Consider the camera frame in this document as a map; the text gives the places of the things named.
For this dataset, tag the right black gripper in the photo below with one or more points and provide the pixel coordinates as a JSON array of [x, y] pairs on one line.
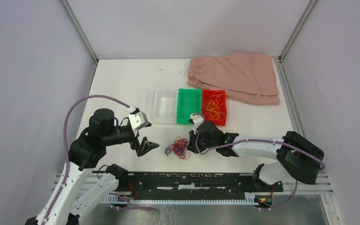
[[191, 144]]

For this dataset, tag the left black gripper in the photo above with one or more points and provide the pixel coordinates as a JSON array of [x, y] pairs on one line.
[[145, 146]]

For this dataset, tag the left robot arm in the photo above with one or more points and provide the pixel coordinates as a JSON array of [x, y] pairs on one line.
[[64, 207]]

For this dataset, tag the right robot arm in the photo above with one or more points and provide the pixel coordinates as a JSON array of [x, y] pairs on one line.
[[294, 156]]

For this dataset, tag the red plastic bin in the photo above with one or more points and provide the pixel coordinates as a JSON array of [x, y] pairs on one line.
[[214, 106]]

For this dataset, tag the clear plastic bin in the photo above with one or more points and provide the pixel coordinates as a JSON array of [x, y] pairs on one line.
[[164, 108]]

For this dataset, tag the green plastic bin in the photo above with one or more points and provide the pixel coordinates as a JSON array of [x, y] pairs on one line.
[[189, 102]]

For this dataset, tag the pink cloth shorts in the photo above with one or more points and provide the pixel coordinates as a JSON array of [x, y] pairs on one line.
[[249, 78]]

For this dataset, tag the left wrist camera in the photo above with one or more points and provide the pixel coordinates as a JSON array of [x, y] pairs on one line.
[[138, 120]]

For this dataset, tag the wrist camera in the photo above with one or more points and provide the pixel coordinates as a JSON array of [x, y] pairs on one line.
[[196, 119], [138, 120]]

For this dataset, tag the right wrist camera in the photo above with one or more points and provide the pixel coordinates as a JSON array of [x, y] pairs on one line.
[[196, 119]]

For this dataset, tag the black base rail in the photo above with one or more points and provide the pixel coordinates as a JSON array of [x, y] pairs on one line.
[[193, 186]]

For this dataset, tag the white drawstring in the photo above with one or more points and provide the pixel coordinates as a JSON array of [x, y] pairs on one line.
[[180, 69]]

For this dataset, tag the white slotted cable duct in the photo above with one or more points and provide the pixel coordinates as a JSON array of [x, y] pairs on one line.
[[248, 200]]

